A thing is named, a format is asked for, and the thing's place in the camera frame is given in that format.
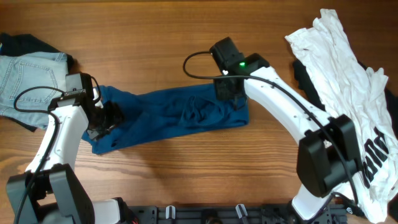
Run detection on folded black garment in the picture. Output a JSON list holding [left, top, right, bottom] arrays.
[[1, 33, 75, 132]]

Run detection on dark blue t-shirt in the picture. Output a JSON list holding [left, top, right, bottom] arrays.
[[82, 84, 249, 154]]

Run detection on white printed t-shirt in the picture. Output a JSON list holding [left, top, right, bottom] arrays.
[[286, 9, 397, 223]]

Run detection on folded light blue jeans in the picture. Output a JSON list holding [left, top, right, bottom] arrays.
[[1, 52, 68, 129]]

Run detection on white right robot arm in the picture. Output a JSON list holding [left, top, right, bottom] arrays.
[[212, 52, 363, 223]]

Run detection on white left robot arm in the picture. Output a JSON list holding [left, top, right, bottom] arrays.
[[6, 89, 134, 223]]

